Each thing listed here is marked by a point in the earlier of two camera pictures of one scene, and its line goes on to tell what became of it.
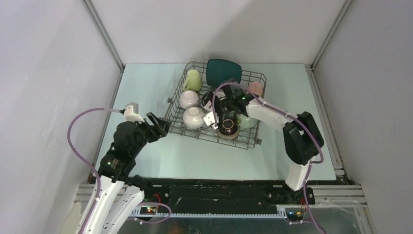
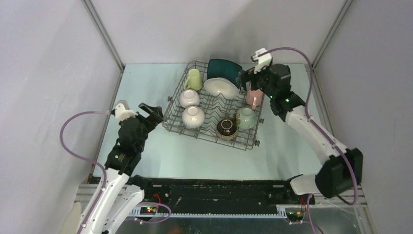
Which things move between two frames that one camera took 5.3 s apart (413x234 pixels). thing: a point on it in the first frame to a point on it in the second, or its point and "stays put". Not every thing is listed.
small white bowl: [189, 98] stays put
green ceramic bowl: [248, 122] stays put
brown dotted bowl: [229, 129] stays put
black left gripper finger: [156, 120] to [157, 110]
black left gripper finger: [161, 129] to [154, 119]
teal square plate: [218, 71] stays put
